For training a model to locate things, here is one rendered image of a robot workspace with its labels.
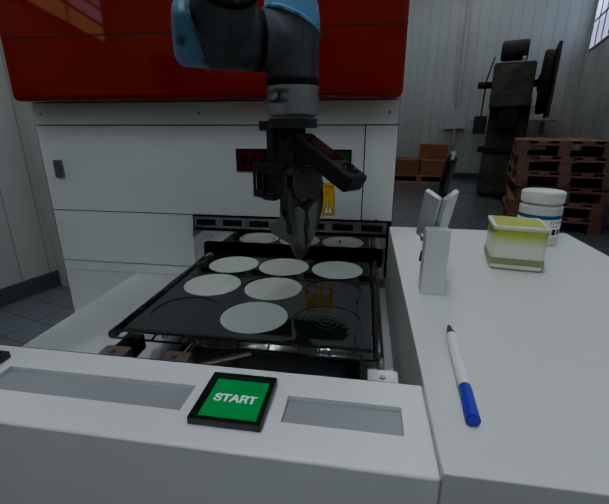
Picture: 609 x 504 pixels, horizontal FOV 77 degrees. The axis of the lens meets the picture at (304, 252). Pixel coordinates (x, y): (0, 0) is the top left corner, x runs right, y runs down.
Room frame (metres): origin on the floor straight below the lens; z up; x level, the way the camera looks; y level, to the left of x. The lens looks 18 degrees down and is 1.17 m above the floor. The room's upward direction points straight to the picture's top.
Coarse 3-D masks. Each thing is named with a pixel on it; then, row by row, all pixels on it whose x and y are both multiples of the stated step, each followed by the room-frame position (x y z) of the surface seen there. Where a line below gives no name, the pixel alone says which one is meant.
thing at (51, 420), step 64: (0, 384) 0.28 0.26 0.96; (64, 384) 0.28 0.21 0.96; (128, 384) 0.28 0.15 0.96; (192, 384) 0.27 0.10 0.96; (320, 384) 0.27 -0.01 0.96; (384, 384) 0.27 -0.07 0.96; (0, 448) 0.23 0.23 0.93; (64, 448) 0.22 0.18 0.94; (128, 448) 0.22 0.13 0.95; (192, 448) 0.21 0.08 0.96; (256, 448) 0.21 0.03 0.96; (320, 448) 0.21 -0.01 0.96; (384, 448) 0.21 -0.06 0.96
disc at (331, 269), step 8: (320, 264) 0.74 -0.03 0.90; (328, 264) 0.74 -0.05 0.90; (336, 264) 0.74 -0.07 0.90; (344, 264) 0.74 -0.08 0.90; (352, 264) 0.74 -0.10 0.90; (320, 272) 0.69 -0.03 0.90; (328, 272) 0.69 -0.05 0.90; (336, 272) 0.69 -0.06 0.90; (344, 272) 0.69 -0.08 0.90; (352, 272) 0.69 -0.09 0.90; (360, 272) 0.69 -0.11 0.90
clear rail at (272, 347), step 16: (112, 336) 0.46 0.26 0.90; (160, 336) 0.45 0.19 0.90; (176, 336) 0.45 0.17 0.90; (192, 336) 0.45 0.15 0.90; (208, 336) 0.45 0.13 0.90; (272, 352) 0.43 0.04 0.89; (288, 352) 0.42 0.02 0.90; (304, 352) 0.42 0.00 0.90; (320, 352) 0.42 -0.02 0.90; (336, 352) 0.42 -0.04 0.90; (352, 352) 0.41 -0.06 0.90; (368, 352) 0.41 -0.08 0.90
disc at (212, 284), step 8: (192, 280) 0.65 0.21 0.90; (200, 280) 0.65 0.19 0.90; (208, 280) 0.65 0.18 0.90; (216, 280) 0.65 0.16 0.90; (224, 280) 0.65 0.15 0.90; (232, 280) 0.65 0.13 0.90; (240, 280) 0.65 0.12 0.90; (184, 288) 0.62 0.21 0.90; (192, 288) 0.62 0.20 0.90; (200, 288) 0.62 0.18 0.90; (208, 288) 0.62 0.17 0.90; (216, 288) 0.62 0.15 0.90; (224, 288) 0.62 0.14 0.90; (232, 288) 0.62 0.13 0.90
